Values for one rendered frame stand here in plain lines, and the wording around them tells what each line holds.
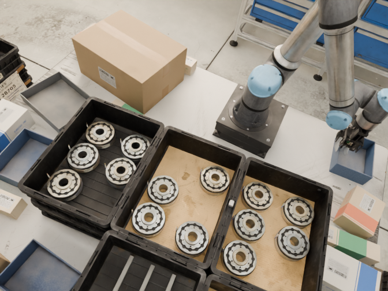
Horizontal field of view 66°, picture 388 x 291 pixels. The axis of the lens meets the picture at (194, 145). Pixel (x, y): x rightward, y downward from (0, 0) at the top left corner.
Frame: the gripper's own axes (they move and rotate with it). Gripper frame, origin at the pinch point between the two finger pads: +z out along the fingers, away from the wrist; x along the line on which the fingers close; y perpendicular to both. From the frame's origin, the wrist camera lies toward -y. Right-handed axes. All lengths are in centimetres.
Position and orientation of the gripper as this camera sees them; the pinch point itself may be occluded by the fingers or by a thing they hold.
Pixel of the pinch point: (338, 147)
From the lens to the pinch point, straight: 144.2
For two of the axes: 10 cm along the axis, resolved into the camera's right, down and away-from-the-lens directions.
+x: 9.1, 3.9, -1.3
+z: -1.2, 5.5, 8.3
